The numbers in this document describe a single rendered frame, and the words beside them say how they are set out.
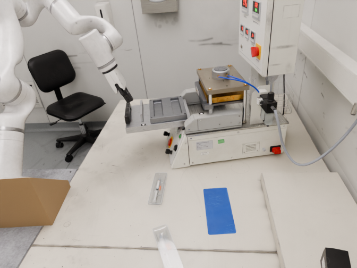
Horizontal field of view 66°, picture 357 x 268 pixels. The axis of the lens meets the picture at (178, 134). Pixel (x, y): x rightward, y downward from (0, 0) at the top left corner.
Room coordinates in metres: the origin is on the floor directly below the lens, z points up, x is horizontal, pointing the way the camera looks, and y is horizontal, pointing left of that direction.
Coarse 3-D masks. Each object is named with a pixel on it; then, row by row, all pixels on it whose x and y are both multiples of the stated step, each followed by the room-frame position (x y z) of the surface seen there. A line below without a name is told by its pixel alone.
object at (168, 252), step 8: (160, 232) 0.64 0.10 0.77; (168, 232) 0.63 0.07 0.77; (160, 240) 0.60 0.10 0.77; (168, 240) 0.60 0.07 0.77; (160, 248) 0.57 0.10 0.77; (168, 248) 0.57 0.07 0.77; (168, 256) 0.54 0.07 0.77; (176, 256) 0.54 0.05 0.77; (168, 264) 0.51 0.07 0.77; (176, 264) 0.51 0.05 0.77
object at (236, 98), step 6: (204, 90) 1.16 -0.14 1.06; (216, 96) 1.09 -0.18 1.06; (222, 96) 1.08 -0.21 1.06; (228, 96) 1.08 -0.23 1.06; (234, 96) 1.08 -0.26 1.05; (240, 96) 1.08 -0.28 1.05; (216, 102) 1.08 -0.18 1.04; (222, 102) 1.08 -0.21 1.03; (228, 102) 1.08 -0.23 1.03; (234, 102) 1.08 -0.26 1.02; (240, 102) 1.08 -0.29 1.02
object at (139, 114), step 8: (144, 104) 1.27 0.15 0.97; (184, 104) 1.22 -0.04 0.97; (136, 112) 1.19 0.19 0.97; (144, 112) 1.18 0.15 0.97; (136, 120) 1.11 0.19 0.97; (144, 120) 1.10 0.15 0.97; (176, 120) 1.07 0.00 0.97; (184, 120) 1.06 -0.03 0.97; (128, 128) 1.05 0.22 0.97; (136, 128) 1.05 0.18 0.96; (144, 128) 1.05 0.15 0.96; (152, 128) 1.05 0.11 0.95; (160, 128) 1.06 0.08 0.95
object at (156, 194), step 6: (156, 174) 0.95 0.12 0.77; (162, 174) 0.94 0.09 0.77; (156, 180) 0.91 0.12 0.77; (162, 180) 0.91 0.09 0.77; (156, 186) 0.87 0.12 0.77; (162, 186) 0.87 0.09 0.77; (150, 192) 0.84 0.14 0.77; (156, 192) 0.84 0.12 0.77; (162, 192) 0.83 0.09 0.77; (150, 198) 0.81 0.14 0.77; (156, 198) 0.80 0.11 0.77
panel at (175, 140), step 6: (168, 132) 1.27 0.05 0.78; (174, 132) 1.17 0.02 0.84; (180, 132) 1.08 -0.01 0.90; (168, 138) 1.23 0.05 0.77; (174, 138) 1.13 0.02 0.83; (180, 138) 1.04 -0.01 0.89; (174, 144) 1.10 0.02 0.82; (180, 144) 1.02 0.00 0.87; (174, 150) 1.06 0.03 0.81; (174, 156) 1.02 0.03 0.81
